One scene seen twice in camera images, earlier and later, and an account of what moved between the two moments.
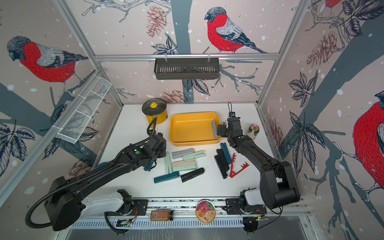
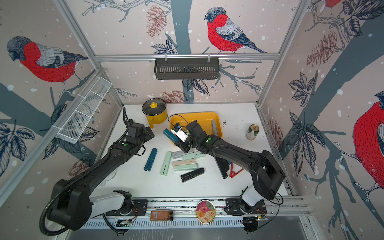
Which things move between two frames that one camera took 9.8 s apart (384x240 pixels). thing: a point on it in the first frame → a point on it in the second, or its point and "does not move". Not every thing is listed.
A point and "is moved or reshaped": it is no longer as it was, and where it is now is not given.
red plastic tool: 232,174 does not move
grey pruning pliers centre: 179,154 does not move
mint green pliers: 168,164 is moved or reshaped
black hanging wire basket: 184,68 does not move
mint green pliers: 199,154 does not move
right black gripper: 224,131 → 183,146
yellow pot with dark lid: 155,108 does not move
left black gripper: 164,150 → 146,135
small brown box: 160,215 does not move
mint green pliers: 181,167 does not move
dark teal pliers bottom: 167,177 → 172,137
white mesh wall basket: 72,127 does not move
